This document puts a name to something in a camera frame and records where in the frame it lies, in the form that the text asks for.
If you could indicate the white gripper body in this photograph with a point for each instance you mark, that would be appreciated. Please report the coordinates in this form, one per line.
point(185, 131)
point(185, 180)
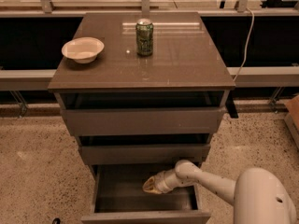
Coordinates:
point(161, 184)

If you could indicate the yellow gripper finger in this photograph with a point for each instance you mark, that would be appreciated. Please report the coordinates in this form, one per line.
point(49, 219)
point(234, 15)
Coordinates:
point(151, 190)
point(150, 181)

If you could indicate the grey bottom drawer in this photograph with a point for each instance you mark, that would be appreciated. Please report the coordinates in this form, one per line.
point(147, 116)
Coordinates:
point(119, 198)

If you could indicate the grey drawer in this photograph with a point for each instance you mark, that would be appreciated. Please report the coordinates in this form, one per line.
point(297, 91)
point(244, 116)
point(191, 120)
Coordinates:
point(92, 122)
point(119, 198)
point(143, 154)

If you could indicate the grey middle drawer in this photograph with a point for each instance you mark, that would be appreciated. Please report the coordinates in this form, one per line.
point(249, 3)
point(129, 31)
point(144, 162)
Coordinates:
point(143, 154)

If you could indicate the grey drawer cabinet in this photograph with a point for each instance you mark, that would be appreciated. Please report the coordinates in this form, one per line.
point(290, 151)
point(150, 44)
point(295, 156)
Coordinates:
point(185, 70)

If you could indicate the grey top drawer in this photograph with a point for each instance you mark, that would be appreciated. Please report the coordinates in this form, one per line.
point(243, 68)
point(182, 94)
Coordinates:
point(92, 122)

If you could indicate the wooden box at right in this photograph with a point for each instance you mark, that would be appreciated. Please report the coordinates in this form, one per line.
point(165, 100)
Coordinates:
point(292, 118)

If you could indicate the white bowl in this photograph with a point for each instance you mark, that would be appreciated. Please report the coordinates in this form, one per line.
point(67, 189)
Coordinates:
point(83, 50)

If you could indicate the metal railing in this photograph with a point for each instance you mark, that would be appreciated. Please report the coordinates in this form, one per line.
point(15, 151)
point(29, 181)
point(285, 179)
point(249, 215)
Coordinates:
point(32, 31)

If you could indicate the green soda can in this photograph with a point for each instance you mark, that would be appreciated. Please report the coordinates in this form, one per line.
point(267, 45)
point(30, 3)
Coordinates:
point(144, 37)

